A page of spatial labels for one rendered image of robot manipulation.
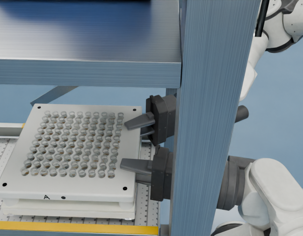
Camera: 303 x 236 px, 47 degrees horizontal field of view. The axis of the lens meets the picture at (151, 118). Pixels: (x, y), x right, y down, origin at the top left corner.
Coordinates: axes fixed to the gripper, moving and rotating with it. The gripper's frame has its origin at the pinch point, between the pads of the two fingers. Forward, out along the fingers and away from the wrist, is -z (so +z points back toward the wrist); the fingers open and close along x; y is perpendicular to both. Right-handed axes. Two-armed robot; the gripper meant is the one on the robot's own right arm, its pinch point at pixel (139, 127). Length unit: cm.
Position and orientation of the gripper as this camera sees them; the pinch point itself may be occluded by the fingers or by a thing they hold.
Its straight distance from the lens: 73.5
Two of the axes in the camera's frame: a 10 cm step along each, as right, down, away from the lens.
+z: 8.7, -3.1, 3.9
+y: -5.0, -5.9, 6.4
